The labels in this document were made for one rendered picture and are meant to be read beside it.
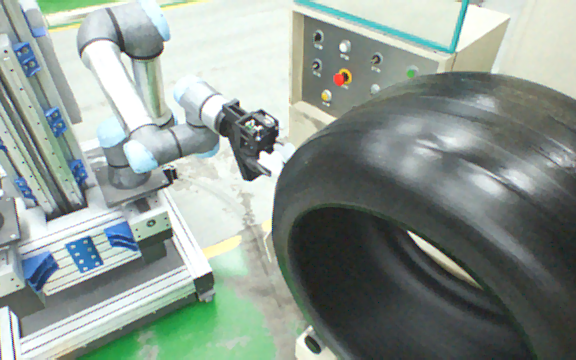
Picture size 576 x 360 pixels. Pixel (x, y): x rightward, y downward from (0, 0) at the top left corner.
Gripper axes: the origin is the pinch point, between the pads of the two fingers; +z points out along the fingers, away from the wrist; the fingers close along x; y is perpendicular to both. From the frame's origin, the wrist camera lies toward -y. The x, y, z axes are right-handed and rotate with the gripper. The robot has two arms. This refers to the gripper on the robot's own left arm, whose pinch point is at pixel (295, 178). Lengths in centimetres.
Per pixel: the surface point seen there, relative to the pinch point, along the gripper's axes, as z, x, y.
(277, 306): -21, 26, -122
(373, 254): 16.3, 11.9, -20.9
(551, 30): 23.5, 25.1, 32.3
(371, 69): -21, 57, -8
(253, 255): -50, 38, -125
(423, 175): 25.1, -10.3, 27.5
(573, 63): 28.4, 25.1, 29.3
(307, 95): -44, 57, -30
